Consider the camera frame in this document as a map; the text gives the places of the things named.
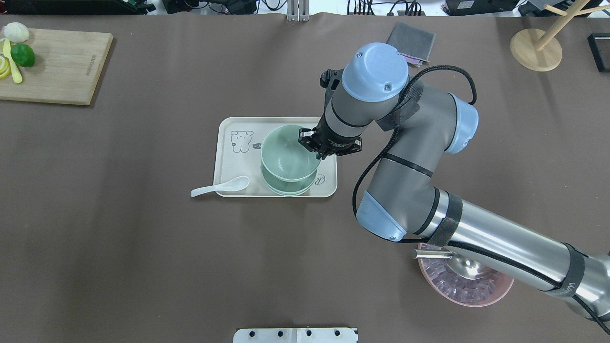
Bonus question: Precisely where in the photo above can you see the aluminium frame post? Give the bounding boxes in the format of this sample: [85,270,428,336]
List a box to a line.
[287,0,310,22]

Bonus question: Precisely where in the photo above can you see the green bowl on tray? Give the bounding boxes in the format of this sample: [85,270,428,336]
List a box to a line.
[266,184,311,197]

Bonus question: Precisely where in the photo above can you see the beige serving tray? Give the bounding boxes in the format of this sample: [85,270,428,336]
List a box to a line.
[213,117,319,197]

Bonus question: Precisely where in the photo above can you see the bamboo cutting board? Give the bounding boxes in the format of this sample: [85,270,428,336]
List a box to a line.
[0,28,113,106]

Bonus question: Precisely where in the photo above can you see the lemon slice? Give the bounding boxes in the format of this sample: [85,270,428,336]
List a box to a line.
[0,56,11,80]

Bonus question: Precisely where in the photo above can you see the green lime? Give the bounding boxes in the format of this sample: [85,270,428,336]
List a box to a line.
[10,43,36,67]

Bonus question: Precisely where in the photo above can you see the wooden mug tree stand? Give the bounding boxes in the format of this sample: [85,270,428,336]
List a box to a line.
[510,0,610,72]

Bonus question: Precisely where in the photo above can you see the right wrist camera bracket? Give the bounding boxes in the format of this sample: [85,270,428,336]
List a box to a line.
[319,68,344,110]

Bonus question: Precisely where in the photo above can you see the white ceramic spoon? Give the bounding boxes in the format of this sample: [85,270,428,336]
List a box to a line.
[190,176,250,198]

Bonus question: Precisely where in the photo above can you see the white camera pillar mount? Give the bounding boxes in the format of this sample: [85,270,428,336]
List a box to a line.
[233,327,359,343]

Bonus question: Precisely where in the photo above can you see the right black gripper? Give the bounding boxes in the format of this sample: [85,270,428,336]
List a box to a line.
[298,115,362,159]

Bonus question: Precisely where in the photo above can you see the green bowl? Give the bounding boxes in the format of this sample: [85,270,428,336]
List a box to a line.
[266,184,311,197]
[260,163,316,192]
[261,125,320,182]

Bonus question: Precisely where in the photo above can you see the white garlic bulb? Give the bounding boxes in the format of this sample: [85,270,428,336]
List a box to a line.
[2,22,30,43]

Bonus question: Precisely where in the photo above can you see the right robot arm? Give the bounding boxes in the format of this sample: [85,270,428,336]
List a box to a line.
[299,42,609,332]

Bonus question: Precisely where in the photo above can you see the pink bowl with ice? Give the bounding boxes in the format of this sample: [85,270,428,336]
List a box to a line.
[417,243,514,308]

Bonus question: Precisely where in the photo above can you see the metal ice scoop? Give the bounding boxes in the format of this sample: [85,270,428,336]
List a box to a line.
[410,248,494,280]

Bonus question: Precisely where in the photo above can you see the grey folded cloth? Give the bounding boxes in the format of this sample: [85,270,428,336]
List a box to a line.
[386,22,436,68]

